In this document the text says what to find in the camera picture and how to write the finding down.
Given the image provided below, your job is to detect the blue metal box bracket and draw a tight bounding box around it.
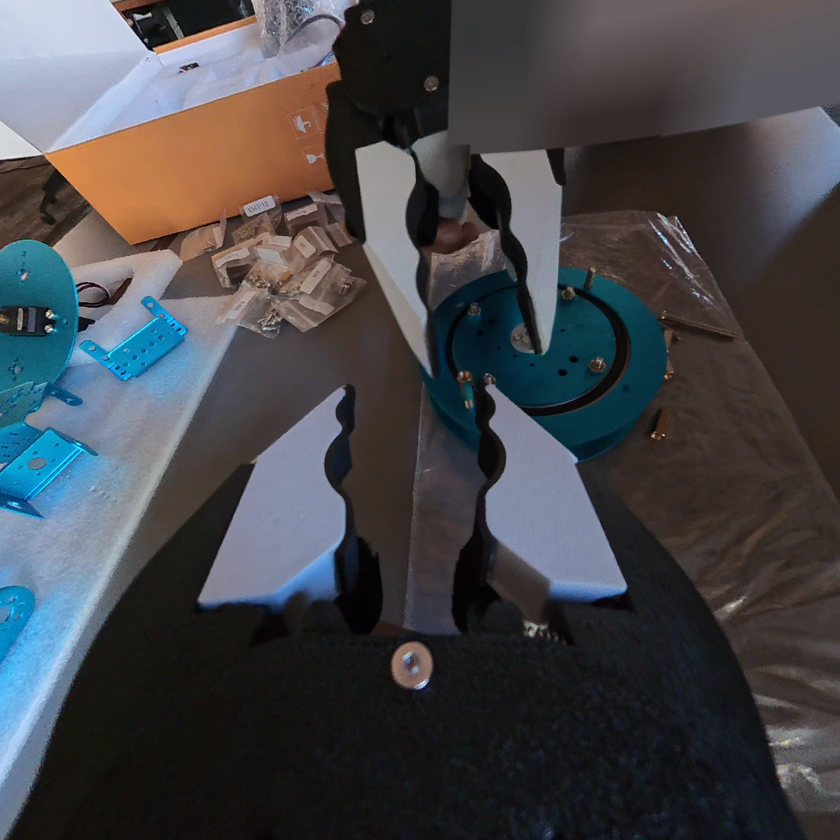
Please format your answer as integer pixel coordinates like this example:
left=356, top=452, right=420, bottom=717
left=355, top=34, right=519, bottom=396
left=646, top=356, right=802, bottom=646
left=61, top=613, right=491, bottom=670
left=0, top=427, right=99, bottom=519

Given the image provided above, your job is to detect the blue metal U bracket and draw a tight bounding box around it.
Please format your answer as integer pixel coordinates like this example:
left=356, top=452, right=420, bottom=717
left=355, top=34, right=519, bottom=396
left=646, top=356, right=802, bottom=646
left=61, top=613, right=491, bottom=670
left=80, top=295, right=190, bottom=382

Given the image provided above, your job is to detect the blue turntable bearing assembly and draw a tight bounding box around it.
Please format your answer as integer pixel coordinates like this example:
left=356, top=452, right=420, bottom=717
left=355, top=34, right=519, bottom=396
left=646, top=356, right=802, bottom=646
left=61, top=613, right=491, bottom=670
left=449, top=282, right=631, bottom=411

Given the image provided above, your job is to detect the person's right hand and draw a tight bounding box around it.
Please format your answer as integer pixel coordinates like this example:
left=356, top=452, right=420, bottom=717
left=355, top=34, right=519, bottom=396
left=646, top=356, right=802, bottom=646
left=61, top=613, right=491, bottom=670
left=435, top=220, right=484, bottom=255

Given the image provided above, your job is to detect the orange cardboard box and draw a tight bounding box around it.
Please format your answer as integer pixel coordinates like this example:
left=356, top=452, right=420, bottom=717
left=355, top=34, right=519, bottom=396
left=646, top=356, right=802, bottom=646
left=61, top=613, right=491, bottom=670
left=0, top=0, right=349, bottom=245

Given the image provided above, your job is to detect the teal round metal disc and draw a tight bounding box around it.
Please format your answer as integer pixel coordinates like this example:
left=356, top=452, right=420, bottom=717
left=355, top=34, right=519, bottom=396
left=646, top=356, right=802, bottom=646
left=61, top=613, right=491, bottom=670
left=0, top=239, right=83, bottom=429

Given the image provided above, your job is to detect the black cable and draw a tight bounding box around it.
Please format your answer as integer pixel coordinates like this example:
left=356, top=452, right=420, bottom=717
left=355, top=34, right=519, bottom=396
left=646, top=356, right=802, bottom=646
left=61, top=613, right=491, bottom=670
left=79, top=279, right=132, bottom=311

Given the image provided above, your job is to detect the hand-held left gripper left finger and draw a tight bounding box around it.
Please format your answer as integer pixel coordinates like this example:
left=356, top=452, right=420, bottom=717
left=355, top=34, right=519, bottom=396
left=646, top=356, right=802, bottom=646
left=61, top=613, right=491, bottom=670
left=197, top=385, right=383, bottom=634

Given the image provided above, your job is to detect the teal metal ring plate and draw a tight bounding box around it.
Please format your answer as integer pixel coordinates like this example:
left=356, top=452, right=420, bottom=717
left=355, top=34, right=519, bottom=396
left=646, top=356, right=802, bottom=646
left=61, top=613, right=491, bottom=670
left=427, top=387, right=651, bottom=463
left=420, top=266, right=669, bottom=447

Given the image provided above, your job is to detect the grey desk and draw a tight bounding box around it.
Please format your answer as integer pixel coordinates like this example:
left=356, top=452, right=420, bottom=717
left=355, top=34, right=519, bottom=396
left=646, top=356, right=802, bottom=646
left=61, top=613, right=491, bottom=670
left=0, top=118, right=840, bottom=840

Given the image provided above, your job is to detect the clear plastic bag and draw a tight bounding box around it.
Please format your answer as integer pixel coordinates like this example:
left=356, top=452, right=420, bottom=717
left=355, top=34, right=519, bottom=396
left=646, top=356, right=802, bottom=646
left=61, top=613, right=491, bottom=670
left=403, top=210, right=840, bottom=828

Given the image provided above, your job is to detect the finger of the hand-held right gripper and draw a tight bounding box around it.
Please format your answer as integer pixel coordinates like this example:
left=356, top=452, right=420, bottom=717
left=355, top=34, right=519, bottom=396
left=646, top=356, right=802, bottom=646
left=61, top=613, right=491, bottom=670
left=467, top=150, right=564, bottom=357
left=354, top=144, right=442, bottom=378

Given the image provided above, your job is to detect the white foam tray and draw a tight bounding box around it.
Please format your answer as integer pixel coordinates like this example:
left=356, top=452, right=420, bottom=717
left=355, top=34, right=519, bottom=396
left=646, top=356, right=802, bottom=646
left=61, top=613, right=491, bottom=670
left=0, top=289, right=244, bottom=815

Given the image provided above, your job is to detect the blue perforated metal plate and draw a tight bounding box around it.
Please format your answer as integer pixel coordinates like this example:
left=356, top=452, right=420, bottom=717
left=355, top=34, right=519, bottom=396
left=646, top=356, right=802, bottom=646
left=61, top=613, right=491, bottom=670
left=0, top=586, right=35, bottom=664

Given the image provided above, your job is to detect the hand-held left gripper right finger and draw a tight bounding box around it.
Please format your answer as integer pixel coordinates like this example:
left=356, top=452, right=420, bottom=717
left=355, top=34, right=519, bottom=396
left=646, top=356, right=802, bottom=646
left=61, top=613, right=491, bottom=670
left=453, top=382, right=627, bottom=634

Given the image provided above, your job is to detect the bubble wrapped black part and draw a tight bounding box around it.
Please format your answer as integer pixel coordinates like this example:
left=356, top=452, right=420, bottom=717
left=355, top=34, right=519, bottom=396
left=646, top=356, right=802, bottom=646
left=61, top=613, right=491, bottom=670
left=252, top=0, right=349, bottom=42

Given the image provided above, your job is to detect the pile of small hardware bags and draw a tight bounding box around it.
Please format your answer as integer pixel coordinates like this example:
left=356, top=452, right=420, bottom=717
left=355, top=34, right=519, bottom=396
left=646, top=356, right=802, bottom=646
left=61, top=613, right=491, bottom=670
left=180, top=190, right=368, bottom=339

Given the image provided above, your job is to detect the black servo motor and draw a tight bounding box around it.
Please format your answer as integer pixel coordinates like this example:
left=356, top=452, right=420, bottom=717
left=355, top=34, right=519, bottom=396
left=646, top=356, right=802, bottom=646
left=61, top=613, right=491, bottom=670
left=0, top=305, right=55, bottom=337

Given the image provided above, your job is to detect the white foam block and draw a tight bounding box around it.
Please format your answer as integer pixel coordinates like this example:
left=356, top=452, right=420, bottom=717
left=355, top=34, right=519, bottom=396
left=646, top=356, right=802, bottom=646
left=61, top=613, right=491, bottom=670
left=69, top=252, right=185, bottom=309

